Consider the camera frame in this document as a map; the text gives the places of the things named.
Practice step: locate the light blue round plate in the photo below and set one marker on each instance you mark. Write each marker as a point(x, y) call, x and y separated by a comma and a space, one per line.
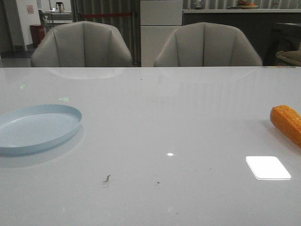
point(37, 128)

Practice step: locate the orange toy corn cob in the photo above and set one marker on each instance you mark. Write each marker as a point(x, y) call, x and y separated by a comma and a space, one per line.
point(287, 121)

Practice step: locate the right beige leather chair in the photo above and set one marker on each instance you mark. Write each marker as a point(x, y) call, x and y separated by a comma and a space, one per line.
point(207, 45)

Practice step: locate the beige leather chair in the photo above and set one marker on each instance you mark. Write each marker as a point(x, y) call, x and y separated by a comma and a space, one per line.
point(82, 44)
point(207, 45)

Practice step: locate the white cabinet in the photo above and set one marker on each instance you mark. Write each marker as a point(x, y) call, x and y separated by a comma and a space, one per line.
point(158, 18)

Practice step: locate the left beige leather chair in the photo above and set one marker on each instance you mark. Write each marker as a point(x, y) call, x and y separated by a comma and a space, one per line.
point(82, 44)

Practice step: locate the red barrier belt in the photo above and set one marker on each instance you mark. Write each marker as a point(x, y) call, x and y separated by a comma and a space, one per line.
point(105, 15)

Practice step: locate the background metal desk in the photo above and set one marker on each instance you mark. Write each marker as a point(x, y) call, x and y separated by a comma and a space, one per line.
point(50, 19)

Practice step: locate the red trash bin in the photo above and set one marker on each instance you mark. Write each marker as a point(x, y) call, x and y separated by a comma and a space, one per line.
point(37, 33)

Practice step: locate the fruit bowl on counter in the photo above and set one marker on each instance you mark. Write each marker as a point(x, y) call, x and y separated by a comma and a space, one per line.
point(243, 4)

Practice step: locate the grey counter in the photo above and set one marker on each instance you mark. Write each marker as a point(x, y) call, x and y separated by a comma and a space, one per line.
point(268, 30)

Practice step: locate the beige cushion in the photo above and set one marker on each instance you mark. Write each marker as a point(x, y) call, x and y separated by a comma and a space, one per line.
point(290, 57)

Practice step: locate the pink wall notice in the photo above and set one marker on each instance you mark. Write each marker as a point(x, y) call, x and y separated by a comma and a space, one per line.
point(30, 9)

